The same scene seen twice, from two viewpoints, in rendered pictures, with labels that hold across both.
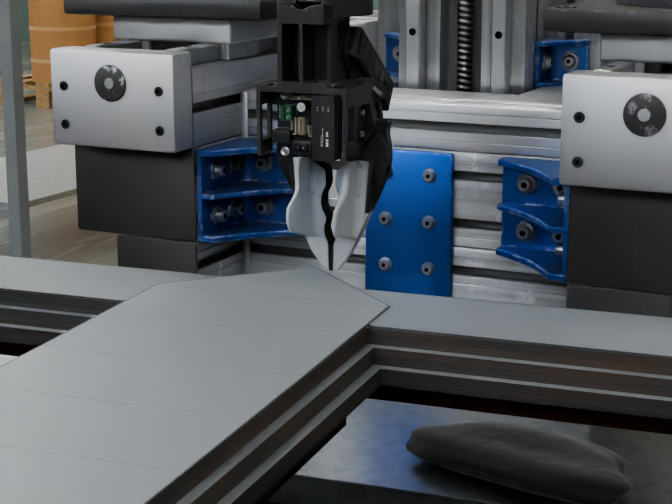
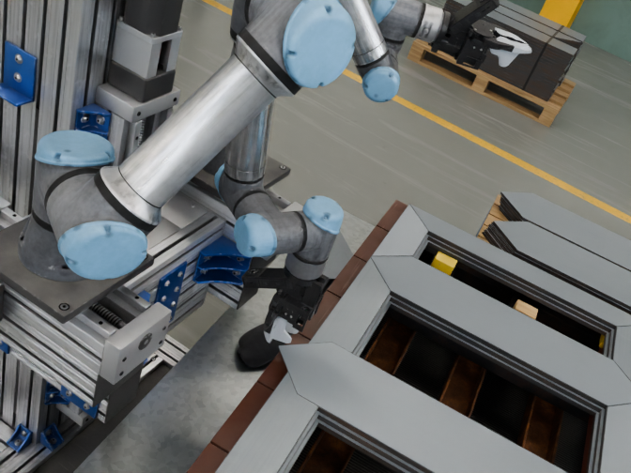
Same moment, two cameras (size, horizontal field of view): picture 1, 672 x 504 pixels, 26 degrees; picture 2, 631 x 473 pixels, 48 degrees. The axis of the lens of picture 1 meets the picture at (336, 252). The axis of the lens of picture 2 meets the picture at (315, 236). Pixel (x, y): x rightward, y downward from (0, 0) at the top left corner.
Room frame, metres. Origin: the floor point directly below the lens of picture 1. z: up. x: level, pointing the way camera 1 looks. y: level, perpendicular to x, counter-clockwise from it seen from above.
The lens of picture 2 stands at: (1.24, 1.09, 1.90)
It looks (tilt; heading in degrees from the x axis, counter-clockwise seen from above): 35 degrees down; 262
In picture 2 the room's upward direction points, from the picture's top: 20 degrees clockwise
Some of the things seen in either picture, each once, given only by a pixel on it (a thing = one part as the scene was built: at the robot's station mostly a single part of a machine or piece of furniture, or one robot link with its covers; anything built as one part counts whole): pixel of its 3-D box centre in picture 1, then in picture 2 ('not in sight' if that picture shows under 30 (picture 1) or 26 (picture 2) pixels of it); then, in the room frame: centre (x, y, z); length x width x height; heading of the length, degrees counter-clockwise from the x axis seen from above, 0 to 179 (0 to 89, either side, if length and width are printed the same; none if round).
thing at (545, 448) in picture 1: (525, 457); (269, 341); (1.09, -0.15, 0.69); 0.20 x 0.10 x 0.03; 50
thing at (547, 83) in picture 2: not in sight; (503, 49); (-0.36, -4.41, 0.26); 1.20 x 0.80 x 0.53; 156
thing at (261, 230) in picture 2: not in sight; (265, 228); (1.19, 0.05, 1.15); 0.11 x 0.11 x 0.08; 33
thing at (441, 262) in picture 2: not in sight; (443, 264); (0.66, -0.53, 0.79); 0.06 x 0.05 x 0.04; 160
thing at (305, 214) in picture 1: (305, 215); (278, 334); (1.10, 0.02, 0.89); 0.06 x 0.03 x 0.09; 160
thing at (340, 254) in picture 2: not in sight; (330, 260); (0.96, -0.52, 0.70); 0.39 x 0.12 x 0.04; 70
